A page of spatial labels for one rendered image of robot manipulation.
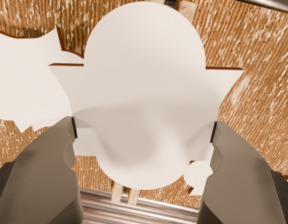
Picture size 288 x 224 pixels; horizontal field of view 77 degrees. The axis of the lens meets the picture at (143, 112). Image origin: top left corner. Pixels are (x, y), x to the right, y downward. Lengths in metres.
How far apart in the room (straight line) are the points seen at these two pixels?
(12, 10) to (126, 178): 0.22
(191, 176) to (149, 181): 0.18
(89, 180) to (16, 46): 0.25
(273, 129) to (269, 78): 0.08
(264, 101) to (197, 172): 0.15
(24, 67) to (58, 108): 0.06
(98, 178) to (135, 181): 0.21
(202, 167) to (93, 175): 0.20
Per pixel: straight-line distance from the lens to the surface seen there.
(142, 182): 0.16
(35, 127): 0.32
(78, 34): 0.24
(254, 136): 0.32
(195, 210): 0.47
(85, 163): 0.35
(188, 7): 0.20
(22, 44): 0.24
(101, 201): 0.46
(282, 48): 0.27
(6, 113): 0.31
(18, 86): 0.27
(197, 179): 0.35
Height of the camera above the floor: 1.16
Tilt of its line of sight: 60 degrees down
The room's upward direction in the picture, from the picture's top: 175 degrees counter-clockwise
